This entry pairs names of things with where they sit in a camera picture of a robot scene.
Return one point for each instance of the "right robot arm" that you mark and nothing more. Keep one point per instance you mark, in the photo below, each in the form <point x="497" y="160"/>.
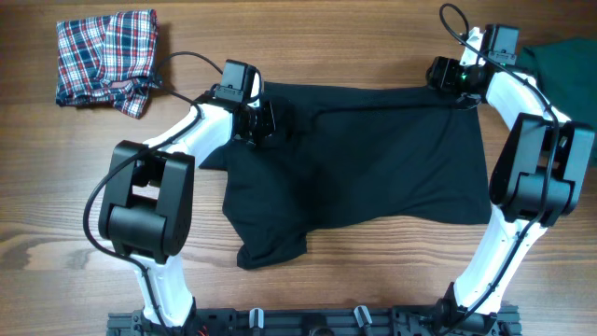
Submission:
<point x="537" y="177"/>

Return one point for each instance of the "dark green folded garment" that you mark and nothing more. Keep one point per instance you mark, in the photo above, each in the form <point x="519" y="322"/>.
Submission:
<point x="566" y="73"/>

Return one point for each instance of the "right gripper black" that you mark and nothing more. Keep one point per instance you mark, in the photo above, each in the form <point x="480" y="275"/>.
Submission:
<point x="451" y="66"/>

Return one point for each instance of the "black garment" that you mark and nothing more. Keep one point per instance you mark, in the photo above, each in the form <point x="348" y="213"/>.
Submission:
<point x="342" y="156"/>

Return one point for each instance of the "plaid folded cloth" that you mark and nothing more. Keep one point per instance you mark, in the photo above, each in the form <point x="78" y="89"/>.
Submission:
<point x="107" y="60"/>

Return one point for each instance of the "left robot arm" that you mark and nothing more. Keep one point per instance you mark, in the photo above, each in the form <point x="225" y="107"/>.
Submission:
<point x="146" y="210"/>

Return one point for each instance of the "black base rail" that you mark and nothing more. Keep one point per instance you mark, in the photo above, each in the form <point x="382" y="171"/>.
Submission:
<point x="398" y="320"/>

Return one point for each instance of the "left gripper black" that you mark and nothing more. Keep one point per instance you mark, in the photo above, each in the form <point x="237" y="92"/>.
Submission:
<point x="268" y="124"/>

